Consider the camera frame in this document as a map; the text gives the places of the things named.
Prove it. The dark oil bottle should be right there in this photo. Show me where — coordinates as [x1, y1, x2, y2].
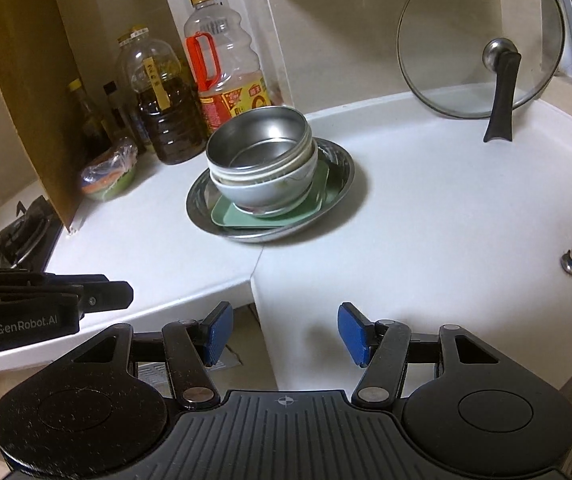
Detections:
[117, 27, 212, 166]

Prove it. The clear oil bottle red handle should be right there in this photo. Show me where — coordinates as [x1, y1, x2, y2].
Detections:
[184, 0, 273, 133]

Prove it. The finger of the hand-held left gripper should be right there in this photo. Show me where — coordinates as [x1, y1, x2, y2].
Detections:
[80, 281, 134, 313]
[0, 274, 109, 288]

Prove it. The small yellow-capped sauce bottle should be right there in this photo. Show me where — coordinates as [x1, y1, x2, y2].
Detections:
[68, 79, 100, 153]

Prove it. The small dark-capped sauce bottle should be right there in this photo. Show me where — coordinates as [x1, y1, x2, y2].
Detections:
[102, 81, 133, 147]

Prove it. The plastic-wrapped green bowl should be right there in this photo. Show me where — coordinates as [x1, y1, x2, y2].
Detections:
[78, 140, 139, 203]

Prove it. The brown cardboard panel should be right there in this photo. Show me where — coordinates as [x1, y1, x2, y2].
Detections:
[0, 0, 85, 228]

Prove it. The cream plastic bowl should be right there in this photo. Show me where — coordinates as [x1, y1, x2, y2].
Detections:
[210, 145, 318, 186]

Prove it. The black gas stove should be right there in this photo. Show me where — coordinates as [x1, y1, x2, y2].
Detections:
[0, 195, 64, 276]

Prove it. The green rectangular plate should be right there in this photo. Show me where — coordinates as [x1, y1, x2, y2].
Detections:
[210, 157, 331, 231]

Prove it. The glass pot lid black handle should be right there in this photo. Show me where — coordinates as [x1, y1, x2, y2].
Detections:
[397, 0, 566, 143]

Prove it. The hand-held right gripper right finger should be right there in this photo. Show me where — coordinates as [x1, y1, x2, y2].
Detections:
[338, 302, 499, 407]

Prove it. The white ceramic bowl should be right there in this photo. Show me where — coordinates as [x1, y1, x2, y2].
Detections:
[213, 152, 319, 216]

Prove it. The wide stainless steel basin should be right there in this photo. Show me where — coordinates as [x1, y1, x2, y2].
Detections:
[186, 136, 356, 244]

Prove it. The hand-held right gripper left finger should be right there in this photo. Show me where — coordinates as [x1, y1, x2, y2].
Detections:
[73, 301, 235, 408]

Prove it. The deep stainless steel bowl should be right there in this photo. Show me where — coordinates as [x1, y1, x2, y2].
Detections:
[206, 106, 313, 183]

